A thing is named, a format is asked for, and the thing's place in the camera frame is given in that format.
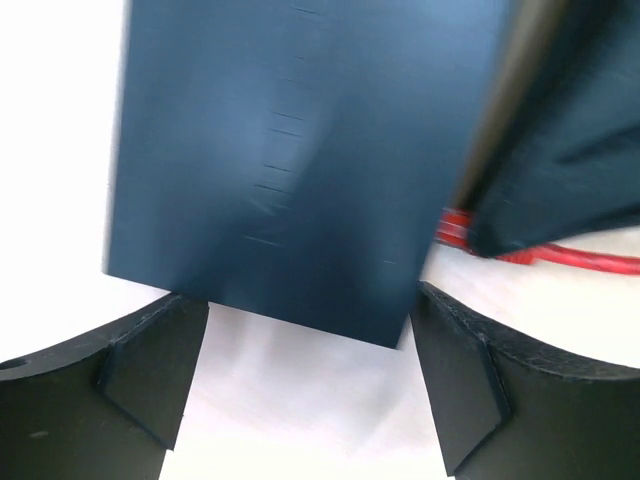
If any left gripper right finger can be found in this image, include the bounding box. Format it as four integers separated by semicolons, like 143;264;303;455
412;283;639;480

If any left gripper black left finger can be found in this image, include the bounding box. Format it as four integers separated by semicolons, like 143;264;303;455
1;294;209;480

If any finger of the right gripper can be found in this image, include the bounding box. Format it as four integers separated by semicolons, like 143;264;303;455
457;1;639;257

